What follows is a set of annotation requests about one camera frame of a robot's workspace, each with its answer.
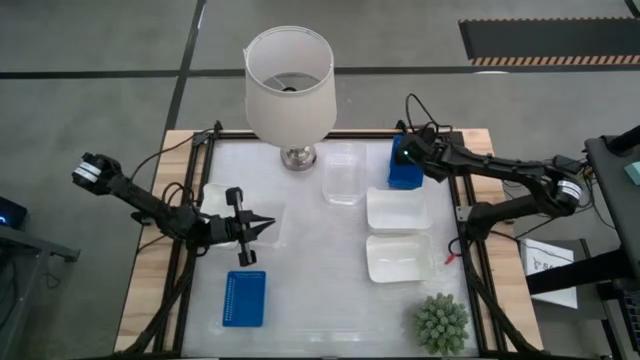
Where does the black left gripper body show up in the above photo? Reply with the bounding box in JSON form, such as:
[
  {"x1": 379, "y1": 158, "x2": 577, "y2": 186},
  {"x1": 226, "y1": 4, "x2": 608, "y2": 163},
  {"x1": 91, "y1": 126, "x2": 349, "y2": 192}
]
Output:
[{"x1": 202, "y1": 187, "x2": 258, "y2": 268}]

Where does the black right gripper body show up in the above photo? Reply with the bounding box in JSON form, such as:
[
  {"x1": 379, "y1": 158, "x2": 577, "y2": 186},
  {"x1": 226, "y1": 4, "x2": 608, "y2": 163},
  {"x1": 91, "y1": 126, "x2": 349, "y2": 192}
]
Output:
[{"x1": 393, "y1": 127, "x2": 445, "y2": 183}]

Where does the blue slotted plastic basket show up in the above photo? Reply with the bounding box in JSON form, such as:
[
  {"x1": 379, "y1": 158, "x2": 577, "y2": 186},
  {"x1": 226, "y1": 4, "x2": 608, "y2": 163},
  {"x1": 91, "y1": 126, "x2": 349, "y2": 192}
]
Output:
[
  {"x1": 387, "y1": 133, "x2": 425, "y2": 191},
  {"x1": 222, "y1": 270, "x2": 267, "y2": 329}
]

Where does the white plastic basket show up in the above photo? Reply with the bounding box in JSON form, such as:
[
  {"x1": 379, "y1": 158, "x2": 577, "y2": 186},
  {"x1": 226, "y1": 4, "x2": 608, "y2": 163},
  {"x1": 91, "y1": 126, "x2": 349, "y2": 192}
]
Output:
[
  {"x1": 199, "y1": 182, "x2": 287, "y2": 250},
  {"x1": 365, "y1": 233, "x2": 437, "y2": 284},
  {"x1": 365, "y1": 187, "x2": 434, "y2": 235}
]

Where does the clear plastic container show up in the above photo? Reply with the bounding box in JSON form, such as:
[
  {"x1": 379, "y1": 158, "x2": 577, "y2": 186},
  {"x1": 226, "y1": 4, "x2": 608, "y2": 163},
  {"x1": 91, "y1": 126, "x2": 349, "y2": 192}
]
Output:
[{"x1": 322, "y1": 142, "x2": 368, "y2": 206}]

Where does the white shade table lamp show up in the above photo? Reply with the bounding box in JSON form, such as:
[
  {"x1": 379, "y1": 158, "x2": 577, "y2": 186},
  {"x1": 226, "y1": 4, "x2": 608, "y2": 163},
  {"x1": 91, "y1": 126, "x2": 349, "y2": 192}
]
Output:
[{"x1": 243, "y1": 25, "x2": 339, "y2": 172}]

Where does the black hazard striped mat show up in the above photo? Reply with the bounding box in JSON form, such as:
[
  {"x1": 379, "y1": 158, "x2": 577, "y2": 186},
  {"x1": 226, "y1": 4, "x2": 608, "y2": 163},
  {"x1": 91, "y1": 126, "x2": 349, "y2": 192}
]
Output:
[{"x1": 458, "y1": 17, "x2": 640, "y2": 68}]

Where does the green artificial succulent plant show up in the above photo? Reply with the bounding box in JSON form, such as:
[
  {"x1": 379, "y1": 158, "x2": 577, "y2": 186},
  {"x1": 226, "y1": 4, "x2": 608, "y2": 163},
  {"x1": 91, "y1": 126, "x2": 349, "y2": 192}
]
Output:
[{"x1": 412, "y1": 292, "x2": 471, "y2": 356}]

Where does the white paper sign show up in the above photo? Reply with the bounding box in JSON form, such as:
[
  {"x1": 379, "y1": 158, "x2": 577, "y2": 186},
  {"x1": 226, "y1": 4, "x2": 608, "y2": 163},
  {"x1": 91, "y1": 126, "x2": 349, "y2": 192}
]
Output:
[{"x1": 519, "y1": 238, "x2": 580, "y2": 310}]

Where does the black equipment cart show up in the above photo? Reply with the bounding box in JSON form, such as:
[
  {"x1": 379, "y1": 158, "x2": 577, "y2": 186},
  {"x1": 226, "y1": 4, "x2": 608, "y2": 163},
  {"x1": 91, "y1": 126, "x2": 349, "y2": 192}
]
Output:
[{"x1": 527, "y1": 123, "x2": 640, "y2": 360}]

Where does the grey side table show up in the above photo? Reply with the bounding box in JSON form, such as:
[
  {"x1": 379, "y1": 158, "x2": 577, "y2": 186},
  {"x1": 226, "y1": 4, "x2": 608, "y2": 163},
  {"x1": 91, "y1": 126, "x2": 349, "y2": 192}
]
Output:
[{"x1": 0, "y1": 224, "x2": 81, "y2": 360}]

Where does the black device blue light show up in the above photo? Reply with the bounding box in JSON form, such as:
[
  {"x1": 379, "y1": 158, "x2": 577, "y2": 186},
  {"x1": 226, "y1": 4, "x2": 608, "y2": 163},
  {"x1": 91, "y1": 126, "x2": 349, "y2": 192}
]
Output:
[{"x1": 0, "y1": 195, "x2": 29, "y2": 232}]

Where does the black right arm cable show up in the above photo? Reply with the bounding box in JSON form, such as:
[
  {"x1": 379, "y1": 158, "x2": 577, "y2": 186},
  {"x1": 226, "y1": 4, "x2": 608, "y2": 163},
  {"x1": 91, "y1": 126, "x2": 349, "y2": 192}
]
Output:
[{"x1": 403, "y1": 92, "x2": 454, "y2": 135}]

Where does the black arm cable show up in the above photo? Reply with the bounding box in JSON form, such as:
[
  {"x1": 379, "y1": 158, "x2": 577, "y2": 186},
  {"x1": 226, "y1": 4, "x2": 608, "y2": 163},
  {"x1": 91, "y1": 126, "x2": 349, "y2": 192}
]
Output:
[
  {"x1": 130, "y1": 127, "x2": 217, "y2": 182},
  {"x1": 403, "y1": 92, "x2": 454, "y2": 135}
]

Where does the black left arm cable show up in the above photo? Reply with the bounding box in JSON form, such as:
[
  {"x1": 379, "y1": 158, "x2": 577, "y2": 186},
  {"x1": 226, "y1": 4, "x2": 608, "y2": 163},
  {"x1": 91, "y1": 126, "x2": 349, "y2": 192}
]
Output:
[{"x1": 130, "y1": 127, "x2": 217, "y2": 182}]

